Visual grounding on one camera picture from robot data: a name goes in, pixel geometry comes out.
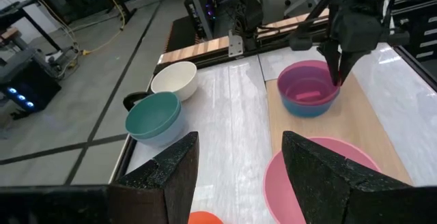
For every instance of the black metal desk frame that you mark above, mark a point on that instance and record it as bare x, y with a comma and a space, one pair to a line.
20, 12

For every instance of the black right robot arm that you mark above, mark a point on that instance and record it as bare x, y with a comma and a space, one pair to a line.
251, 5

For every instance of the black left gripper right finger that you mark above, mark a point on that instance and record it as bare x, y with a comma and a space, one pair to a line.
334, 190

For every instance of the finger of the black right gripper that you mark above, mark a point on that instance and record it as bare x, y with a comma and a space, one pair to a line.
348, 61
333, 60

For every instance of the black mat with striped edges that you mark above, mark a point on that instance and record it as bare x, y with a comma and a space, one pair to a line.
182, 34

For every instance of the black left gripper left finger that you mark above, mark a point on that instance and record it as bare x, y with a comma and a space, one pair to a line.
170, 183

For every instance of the large pink bowl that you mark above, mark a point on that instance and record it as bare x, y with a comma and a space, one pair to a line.
276, 190

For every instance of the computer tower with purple lights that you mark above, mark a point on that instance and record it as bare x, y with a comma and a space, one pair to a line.
201, 9

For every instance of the small blue plastic bowl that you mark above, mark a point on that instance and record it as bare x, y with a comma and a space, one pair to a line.
307, 110

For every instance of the wooden shelf with black frame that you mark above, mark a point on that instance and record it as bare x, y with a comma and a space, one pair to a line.
362, 125

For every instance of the large white bowl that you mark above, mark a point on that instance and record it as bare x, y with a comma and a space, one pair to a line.
175, 77

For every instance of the silver mounting bracket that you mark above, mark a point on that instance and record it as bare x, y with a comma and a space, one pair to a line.
235, 44

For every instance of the small magenta plastic bowl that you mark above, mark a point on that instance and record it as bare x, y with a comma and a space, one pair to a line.
304, 77

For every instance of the black computer with blue lights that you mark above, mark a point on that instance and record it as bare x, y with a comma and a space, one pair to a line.
27, 87

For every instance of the large teal bowl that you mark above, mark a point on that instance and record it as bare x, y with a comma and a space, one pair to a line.
152, 114

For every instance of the small orange plastic bowl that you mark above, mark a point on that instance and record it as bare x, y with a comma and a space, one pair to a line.
205, 219

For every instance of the black drawer cabinet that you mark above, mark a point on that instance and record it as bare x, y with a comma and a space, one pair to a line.
421, 29

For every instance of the large light blue bowl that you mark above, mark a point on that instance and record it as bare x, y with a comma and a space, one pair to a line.
170, 137

